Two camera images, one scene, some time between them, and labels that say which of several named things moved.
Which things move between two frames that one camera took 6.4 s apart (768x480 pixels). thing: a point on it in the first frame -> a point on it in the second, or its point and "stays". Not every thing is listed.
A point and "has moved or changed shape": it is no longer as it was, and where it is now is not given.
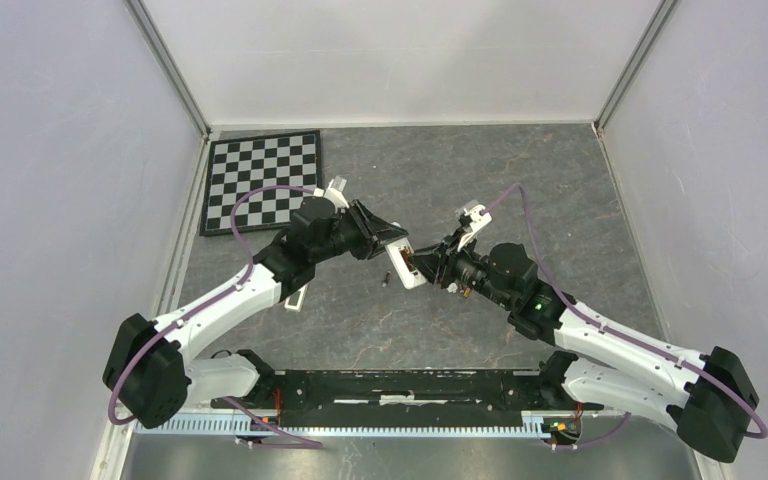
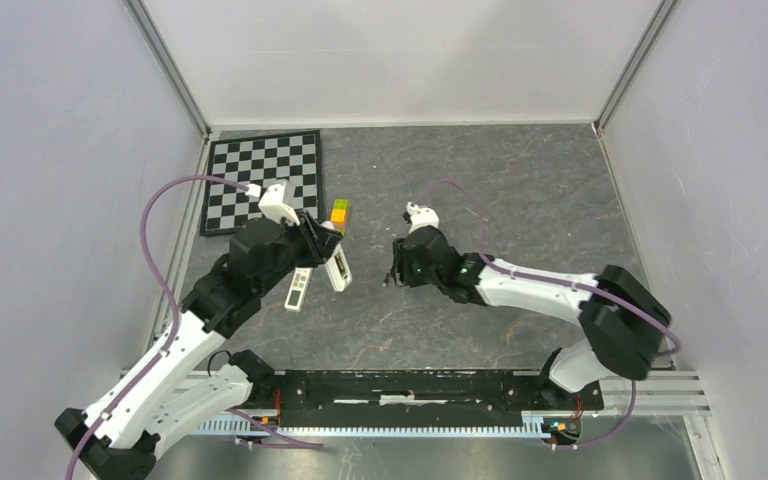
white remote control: (409, 278) has moved or changed shape
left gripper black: (371, 229) -> (319, 240)
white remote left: (295, 301) stays
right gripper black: (429, 264) -> (401, 270)
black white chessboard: (235, 165) stays
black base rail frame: (459, 391) stays
